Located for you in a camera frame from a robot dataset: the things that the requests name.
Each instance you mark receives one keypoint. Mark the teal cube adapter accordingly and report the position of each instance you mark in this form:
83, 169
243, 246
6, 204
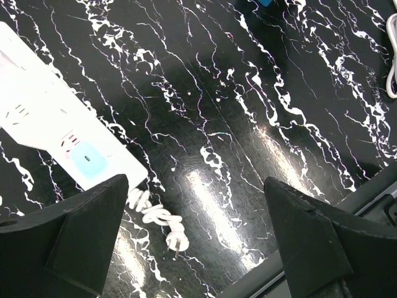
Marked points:
87, 160

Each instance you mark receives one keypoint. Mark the white multicolour power strip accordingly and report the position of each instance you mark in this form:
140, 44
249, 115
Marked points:
86, 126

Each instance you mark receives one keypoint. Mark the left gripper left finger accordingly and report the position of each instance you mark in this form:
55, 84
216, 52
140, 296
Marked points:
65, 249

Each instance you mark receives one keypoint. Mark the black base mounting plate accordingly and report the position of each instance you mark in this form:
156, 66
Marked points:
375, 200

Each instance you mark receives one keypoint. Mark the white cube socket adapter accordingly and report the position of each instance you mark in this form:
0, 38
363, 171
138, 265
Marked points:
30, 113

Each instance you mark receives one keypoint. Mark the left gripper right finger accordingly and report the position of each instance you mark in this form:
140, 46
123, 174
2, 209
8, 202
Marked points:
327, 252

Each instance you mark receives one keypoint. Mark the blue cube adapter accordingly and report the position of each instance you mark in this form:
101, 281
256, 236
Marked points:
264, 3

